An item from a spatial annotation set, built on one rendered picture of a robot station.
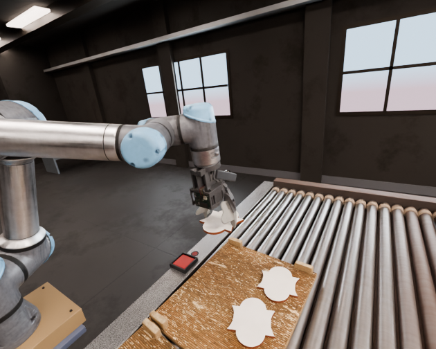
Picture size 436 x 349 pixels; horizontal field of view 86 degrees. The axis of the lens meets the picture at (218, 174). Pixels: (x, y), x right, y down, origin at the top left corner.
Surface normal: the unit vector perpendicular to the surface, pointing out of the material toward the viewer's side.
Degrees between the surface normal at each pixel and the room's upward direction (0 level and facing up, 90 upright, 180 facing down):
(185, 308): 0
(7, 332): 73
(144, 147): 91
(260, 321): 0
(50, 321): 1
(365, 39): 90
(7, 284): 87
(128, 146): 91
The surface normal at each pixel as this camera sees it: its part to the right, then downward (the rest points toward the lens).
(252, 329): -0.10, -0.93
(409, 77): -0.54, 0.34
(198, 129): 0.00, 0.40
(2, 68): 0.84, 0.11
